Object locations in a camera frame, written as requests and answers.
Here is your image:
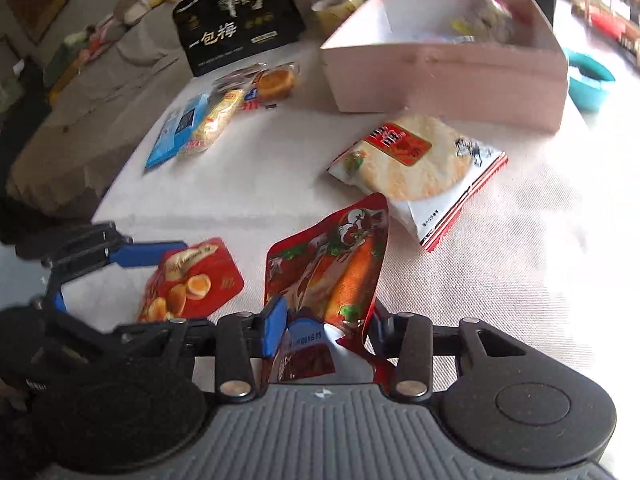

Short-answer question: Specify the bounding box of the red quail eggs packet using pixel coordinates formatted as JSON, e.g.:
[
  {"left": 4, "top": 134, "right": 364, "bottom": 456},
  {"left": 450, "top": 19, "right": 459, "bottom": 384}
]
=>
[{"left": 137, "top": 237, "right": 244, "bottom": 323}]

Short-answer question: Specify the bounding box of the red sausage snack bag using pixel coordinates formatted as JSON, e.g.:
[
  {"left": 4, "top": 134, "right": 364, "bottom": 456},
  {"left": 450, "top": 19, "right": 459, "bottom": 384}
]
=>
[{"left": 262, "top": 193, "right": 393, "bottom": 388}]

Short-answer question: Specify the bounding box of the small clear cake snack packet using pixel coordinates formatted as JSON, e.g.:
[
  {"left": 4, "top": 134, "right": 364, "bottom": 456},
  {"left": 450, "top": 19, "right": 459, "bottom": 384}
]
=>
[{"left": 450, "top": 0, "right": 515, "bottom": 44}]

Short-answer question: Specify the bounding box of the blue snack packet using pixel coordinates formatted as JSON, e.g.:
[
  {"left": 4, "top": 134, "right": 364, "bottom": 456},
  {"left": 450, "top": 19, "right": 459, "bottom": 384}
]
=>
[{"left": 144, "top": 93, "right": 210, "bottom": 170}]

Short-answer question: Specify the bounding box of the rice cracker packet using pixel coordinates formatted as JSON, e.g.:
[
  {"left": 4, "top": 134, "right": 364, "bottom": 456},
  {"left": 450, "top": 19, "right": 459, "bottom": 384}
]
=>
[{"left": 328, "top": 112, "right": 508, "bottom": 252}]

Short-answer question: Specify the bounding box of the yellow noodle snack stick packet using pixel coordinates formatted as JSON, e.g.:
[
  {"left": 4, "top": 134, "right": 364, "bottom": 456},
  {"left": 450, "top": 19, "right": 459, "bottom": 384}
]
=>
[{"left": 178, "top": 89, "right": 246, "bottom": 157}]

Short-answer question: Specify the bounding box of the orange cake packet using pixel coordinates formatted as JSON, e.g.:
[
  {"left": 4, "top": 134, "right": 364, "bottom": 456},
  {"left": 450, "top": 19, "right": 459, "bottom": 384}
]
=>
[{"left": 213, "top": 61, "right": 300, "bottom": 110}]

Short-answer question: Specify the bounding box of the black plum gift box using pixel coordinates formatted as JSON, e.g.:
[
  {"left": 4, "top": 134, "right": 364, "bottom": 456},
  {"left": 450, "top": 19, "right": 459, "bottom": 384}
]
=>
[{"left": 172, "top": 0, "right": 306, "bottom": 76}]

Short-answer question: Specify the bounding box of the pink cardboard box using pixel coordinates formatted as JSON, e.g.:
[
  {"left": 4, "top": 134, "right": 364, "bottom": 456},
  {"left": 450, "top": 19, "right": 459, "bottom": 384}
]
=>
[{"left": 320, "top": 0, "right": 568, "bottom": 133}]

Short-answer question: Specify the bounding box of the teal plastic basin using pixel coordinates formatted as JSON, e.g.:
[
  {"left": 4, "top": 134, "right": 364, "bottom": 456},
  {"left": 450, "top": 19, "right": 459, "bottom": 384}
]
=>
[{"left": 564, "top": 49, "right": 616, "bottom": 113}]

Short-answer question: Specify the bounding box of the light blue packet in box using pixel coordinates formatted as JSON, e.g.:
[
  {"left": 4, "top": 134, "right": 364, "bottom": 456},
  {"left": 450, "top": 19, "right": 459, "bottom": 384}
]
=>
[{"left": 411, "top": 32, "right": 475, "bottom": 44}]

